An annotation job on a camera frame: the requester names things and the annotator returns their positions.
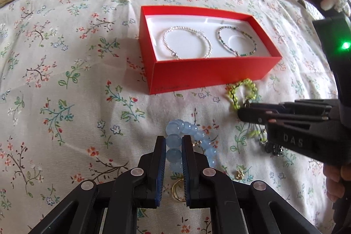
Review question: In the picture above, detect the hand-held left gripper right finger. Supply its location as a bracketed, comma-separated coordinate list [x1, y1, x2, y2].
[181, 135, 322, 234]

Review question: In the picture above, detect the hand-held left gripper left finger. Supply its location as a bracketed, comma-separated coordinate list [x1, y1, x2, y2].
[27, 136, 167, 234]

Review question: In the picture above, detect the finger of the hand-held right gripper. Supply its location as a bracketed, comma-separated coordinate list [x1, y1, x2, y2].
[237, 99, 339, 125]
[267, 118, 351, 166]

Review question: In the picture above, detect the dark metal charm piece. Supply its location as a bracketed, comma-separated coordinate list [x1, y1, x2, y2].
[259, 138, 284, 155]

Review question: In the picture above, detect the gold ring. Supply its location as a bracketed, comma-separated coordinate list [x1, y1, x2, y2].
[171, 179, 187, 201]

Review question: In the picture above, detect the yellow-green bead bracelet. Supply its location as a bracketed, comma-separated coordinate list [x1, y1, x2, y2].
[227, 79, 268, 143]

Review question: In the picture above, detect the blue bead bracelet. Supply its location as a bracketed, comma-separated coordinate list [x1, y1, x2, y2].
[165, 119, 217, 173]

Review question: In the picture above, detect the red cardboard box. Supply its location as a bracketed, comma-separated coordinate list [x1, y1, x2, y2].
[139, 5, 283, 95]

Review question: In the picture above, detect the person's right hand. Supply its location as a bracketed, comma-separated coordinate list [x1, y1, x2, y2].
[323, 162, 346, 205]

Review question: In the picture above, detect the white plush piece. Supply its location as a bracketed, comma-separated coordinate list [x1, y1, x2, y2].
[320, 0, 343, 11]

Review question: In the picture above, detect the floral bedsheet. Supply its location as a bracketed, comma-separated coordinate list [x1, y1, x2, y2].
[0, 0, 351, 234]

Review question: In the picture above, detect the teal bead bracelet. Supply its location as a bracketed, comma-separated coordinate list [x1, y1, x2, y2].
[217, 26, 259, 57]

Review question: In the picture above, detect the silver bead bracelet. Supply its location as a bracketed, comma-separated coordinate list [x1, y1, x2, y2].
[162, 26, 212, 60]

